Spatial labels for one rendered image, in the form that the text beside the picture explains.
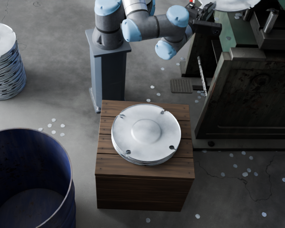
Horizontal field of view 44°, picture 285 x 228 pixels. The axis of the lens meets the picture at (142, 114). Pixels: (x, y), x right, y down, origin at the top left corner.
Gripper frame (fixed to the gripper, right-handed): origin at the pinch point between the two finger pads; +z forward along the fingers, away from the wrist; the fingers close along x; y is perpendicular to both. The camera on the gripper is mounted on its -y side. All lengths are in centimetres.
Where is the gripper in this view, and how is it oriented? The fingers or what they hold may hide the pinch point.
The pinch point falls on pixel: (215, 4)
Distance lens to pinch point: 153.1
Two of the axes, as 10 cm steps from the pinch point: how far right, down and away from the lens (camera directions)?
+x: -0.4, 5.6, 8.3
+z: 5.8, -6.6, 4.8
